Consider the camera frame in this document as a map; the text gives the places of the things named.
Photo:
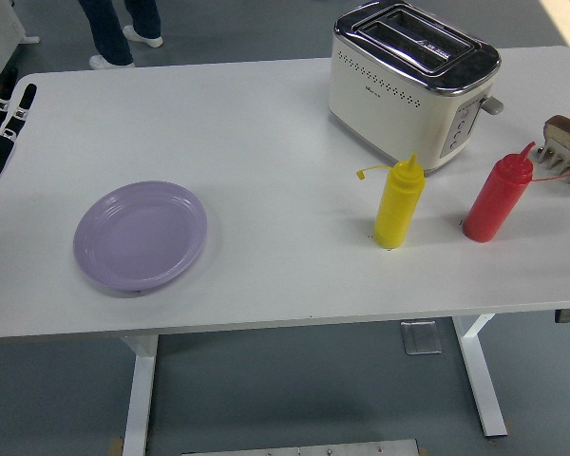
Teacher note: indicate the purple round plate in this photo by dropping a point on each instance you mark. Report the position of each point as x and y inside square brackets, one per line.
[140, 235]

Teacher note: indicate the cream and chrome toaster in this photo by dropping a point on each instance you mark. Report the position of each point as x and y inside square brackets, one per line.
[375, 109]

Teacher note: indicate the slice of bread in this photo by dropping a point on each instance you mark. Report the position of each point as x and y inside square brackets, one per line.
[567, 130]

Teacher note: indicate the long metal floor plate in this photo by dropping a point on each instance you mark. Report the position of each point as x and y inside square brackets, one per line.
[299, 448]

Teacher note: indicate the small metal floor plate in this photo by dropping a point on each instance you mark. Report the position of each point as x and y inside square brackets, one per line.
[420, 337]

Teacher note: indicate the person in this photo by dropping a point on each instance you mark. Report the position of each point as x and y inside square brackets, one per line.
[109, 28]

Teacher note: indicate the white table leg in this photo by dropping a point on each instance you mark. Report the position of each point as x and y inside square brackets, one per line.
[140, 394]
[482, 380]

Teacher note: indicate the yellow squeeze bottle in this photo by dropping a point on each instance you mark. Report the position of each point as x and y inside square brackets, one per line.
[396, 209]

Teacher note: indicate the red squeeze bottle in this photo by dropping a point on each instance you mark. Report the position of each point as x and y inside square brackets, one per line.
[496, 204]

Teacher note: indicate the metal toast rack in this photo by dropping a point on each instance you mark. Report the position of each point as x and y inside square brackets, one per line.
[563, 164]

